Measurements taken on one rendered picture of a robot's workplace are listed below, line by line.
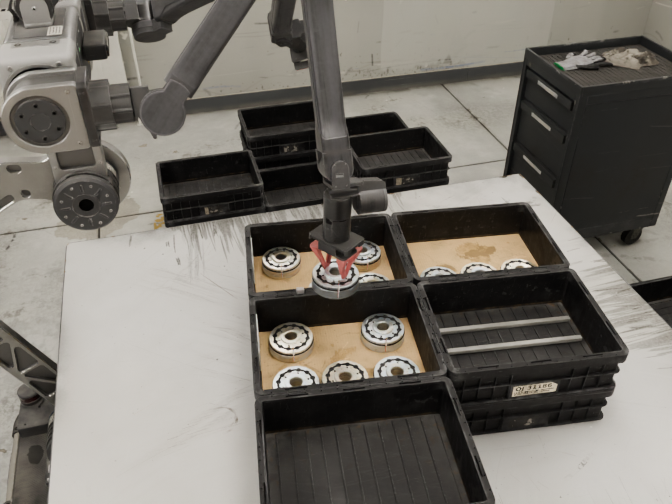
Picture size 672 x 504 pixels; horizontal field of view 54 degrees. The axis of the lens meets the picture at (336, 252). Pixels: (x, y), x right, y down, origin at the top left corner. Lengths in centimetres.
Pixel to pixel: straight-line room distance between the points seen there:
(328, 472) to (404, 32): 379
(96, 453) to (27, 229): 223
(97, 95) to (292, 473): 78
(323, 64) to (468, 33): 376
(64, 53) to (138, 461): 86
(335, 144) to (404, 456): 63
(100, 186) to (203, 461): 65
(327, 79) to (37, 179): 76
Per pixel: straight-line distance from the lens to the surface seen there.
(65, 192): 157
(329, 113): 127
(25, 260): 349
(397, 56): 482
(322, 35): 126
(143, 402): 169
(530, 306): 174
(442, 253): 186
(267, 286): 174
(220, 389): 168
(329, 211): 131
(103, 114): 122
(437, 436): 142
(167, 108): 121
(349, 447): 139
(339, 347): 157
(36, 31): 143
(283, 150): 302
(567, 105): 290
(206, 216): 264
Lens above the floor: 195
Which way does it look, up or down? 37 degrees down
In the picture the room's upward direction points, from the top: straight up
